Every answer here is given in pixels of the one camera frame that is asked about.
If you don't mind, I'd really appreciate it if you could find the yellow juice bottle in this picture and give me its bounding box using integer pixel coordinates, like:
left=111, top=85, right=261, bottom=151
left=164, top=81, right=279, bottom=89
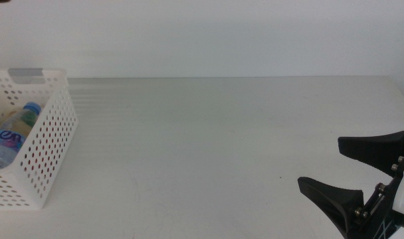
left=7, top=110, right=40, bottom=135

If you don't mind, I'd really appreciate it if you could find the clear water bottle blue cap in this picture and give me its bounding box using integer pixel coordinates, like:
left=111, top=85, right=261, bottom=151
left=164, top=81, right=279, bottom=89
left=0, top=102, right=43, bottom=170

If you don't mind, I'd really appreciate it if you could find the white perforated plastic basket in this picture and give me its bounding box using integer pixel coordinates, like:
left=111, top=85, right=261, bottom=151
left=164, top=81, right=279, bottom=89
left=0, top=68, right=79, bottom=210

